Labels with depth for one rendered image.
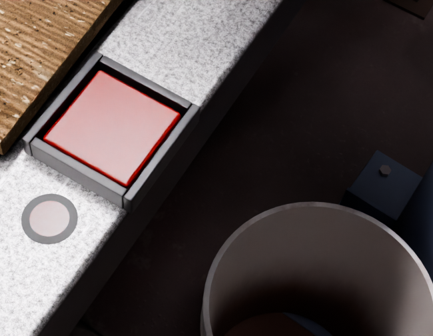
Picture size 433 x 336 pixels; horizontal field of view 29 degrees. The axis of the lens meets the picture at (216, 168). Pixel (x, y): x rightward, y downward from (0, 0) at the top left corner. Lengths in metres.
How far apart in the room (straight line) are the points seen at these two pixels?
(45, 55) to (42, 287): 0.14
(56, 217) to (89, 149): 0.04
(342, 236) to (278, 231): 0.09
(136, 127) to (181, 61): 0.07
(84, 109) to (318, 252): 0.77
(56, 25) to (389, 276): 0.76
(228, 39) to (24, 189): 0.17
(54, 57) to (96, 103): 0.04
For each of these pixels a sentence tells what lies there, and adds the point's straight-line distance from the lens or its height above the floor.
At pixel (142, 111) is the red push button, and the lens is 0.50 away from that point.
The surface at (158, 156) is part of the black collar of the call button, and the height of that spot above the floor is 0.93.
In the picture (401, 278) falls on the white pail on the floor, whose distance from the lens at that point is 1.17.
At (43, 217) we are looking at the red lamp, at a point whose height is 0.92.
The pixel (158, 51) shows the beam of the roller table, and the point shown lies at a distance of 0.55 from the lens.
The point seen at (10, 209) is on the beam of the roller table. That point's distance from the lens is 0.49.
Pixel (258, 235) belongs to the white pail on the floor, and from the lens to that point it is 1.14.
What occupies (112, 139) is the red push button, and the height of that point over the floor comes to 0.93.
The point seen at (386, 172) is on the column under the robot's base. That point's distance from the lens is 1.58.
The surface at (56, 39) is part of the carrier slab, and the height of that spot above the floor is 0.94.
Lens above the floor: 1.35
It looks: 60 degrees down
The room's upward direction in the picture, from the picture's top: 9 degrees clockwise
